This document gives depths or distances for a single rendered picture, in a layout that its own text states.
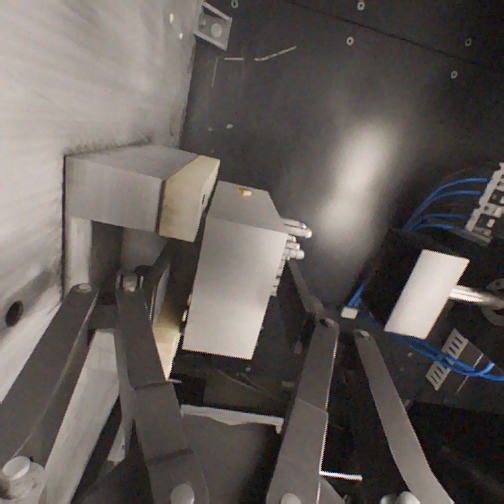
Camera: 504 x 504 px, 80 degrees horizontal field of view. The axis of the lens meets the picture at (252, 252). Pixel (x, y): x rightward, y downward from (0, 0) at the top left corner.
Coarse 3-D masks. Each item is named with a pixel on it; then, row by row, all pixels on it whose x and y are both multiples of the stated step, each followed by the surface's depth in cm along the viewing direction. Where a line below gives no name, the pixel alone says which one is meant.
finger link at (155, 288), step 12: (168, 240) 21; (168, 252) 19; (156, 264) 17; (168, 264) 18; (156, 276) 16; (168, 276) 19; (144, 288) 15; (156, 288) 15; (168, 288) 20; (144, 300) 16; (156, 300) 16; (156, 312) 17
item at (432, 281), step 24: (384, 240) 31; (408, 240) 27; (432, 240) 30; (384, 264) 32; (408, 264) 32; (432, 264) 26; (456, 264) 26; (384, 288) 33; (408, 288) 26; (432, 288) 27; (456, 288) 29; (480, 288) 30; (384, 312) 31; (408, 312) 27; (432, 312) 28
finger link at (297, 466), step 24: (312, 336) 15; (336, 336) 15; (312, 360) 13; (312, 384) 12; (288, 408) 12; (312, 408) 10; (288, 432) 9; (312, 432) 9; (288, 456) 8; (312, 456) 8; (288, 480) 8; (312, 480) 8
